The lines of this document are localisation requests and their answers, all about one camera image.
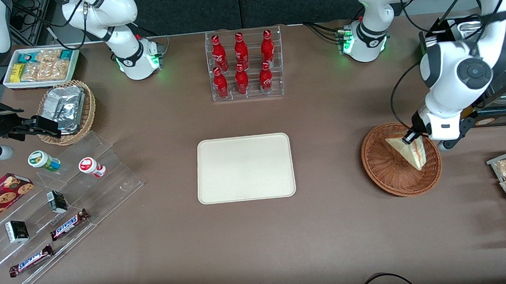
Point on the red tartan cookie box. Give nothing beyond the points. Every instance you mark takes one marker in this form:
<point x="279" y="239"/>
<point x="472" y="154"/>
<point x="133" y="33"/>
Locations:
<point x="5" y="197"/>

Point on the white snack tray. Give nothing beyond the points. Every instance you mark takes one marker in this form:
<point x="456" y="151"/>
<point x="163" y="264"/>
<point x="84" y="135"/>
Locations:
<point x="8" y="82"/>

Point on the clear acrylic stepped stand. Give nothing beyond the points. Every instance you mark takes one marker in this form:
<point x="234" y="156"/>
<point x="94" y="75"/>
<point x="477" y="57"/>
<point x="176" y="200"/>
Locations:
<point x="118" y="182"/>
<point x="35" y="237"/>

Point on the green lidded cup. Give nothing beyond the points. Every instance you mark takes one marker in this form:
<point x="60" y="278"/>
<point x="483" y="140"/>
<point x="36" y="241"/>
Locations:
<point x="40" y="160"/>

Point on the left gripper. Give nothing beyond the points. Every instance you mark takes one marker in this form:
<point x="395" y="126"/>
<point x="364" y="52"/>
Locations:
<point x="417" y="122"/>

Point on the clear acrylic bottle rack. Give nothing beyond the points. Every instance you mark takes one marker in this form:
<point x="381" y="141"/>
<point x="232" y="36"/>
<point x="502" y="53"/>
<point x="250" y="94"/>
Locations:
<point x="253" y="97"/>

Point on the cream plastic tray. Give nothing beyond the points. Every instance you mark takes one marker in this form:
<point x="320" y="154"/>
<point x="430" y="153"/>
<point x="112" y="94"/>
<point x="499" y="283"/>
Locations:
<point x="245" y="168"/>

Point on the triangular sandwich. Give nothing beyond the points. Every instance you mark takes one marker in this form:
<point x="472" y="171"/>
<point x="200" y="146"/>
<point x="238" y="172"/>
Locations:
<point x="411" y="154"/>

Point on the stainless steel tray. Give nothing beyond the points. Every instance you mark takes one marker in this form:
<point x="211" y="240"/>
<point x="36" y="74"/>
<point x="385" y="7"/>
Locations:
<point x="465" y="23"/>

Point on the Snickers bar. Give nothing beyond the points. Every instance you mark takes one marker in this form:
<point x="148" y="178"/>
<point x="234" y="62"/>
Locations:
<point x="68" y="224"/>
<point x="31" y="260"/>

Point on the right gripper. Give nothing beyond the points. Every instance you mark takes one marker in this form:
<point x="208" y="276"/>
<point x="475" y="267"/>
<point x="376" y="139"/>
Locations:
<point x="3" y="125"/>

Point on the yellow snack packet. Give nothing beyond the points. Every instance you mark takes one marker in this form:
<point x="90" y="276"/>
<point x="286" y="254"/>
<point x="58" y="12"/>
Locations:
<point x="17" y="73"/>

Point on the light wicker basket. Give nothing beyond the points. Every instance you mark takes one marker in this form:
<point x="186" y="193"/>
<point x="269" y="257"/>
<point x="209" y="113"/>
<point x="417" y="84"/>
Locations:
<point x="88" y="110"/>

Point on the clear bag beige snacks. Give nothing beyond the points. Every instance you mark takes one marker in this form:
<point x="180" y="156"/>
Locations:
<point x="48" y="55"/>
<point x="34" y="71"/>
<point x="57" y="70"/>

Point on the teal snack packet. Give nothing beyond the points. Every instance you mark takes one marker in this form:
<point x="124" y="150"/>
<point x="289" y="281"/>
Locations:
<point x="66" y="55"/>
<point x="26" y="57"/>

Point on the red lidded cup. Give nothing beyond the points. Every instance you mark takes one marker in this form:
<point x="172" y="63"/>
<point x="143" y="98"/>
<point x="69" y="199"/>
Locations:
<point x="87" y="165"/>

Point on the red cola bottle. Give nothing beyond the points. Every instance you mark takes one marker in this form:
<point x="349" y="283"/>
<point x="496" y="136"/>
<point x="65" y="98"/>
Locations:
<point x="266" y="79"/>
<point x="241" y="50"/>
<point x="220" y="85"/>
<point x="242" y="82"/>
<point x="219" y="54"/>
<point x="267" y="47"/>

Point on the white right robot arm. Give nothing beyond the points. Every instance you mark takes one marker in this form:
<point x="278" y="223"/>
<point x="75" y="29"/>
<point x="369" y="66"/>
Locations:
<point x="125" y="49"/>

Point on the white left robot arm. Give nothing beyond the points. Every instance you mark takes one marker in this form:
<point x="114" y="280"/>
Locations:
<point x="451" y="82"/>

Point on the small black carton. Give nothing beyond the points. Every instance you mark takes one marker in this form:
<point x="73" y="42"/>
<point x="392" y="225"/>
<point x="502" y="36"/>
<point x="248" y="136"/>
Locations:
<point x="58" y="202"/>
<point x="17" y="231"/>

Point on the dark grey partition panel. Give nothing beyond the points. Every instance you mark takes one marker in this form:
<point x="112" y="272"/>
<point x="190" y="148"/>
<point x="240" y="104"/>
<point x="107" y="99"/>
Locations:
<point x="298" y="3"/>
<point x="187" y="8"/>

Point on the metal frame strut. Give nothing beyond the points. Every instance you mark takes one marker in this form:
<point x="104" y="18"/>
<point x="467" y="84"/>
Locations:
<point x="38" y="23"/>

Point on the brown wicker basket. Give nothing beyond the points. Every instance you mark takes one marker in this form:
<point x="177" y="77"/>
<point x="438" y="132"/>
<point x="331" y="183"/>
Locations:
<point x="382" y="174"/>

